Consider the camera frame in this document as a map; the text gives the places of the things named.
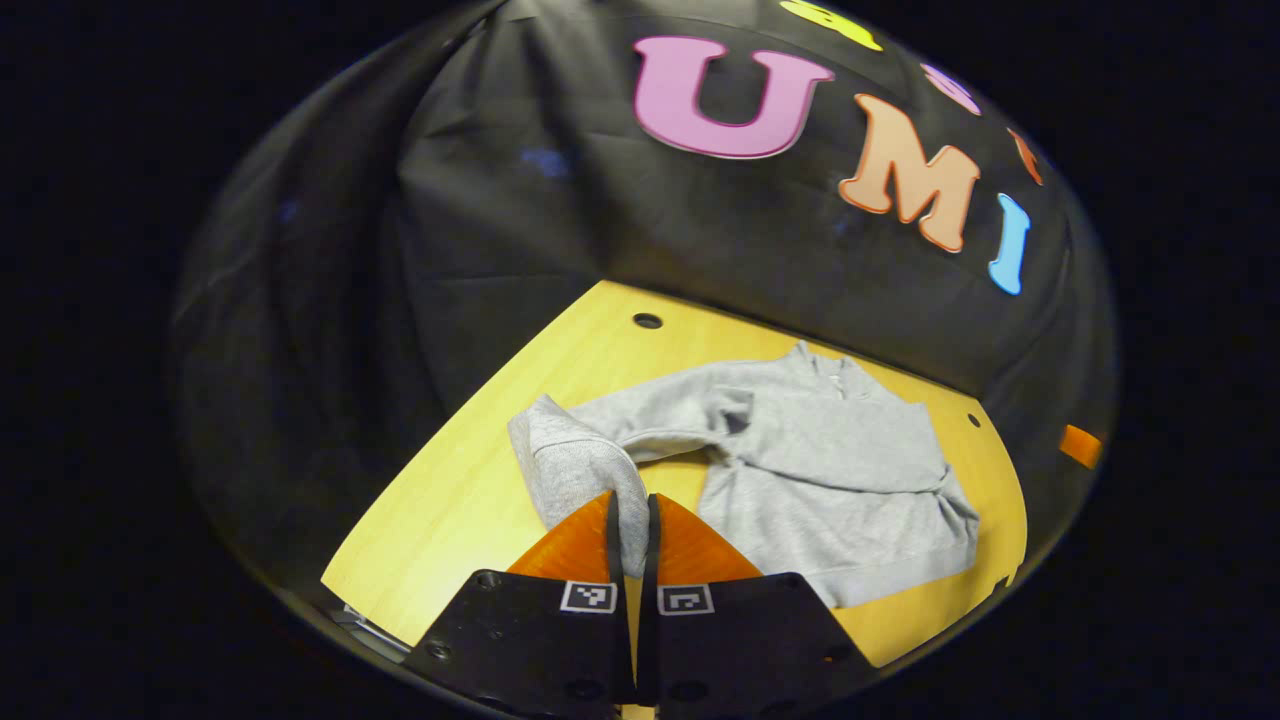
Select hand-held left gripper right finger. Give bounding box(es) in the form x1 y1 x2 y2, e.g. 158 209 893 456
637 493 881 716

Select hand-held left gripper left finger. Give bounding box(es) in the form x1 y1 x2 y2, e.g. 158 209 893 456
400 490 638 716

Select grey sweatshirt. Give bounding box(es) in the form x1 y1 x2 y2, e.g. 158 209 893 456
507 340 981 609

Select black backdrop cloth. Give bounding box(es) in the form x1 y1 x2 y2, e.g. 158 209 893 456
170 0 1116 601

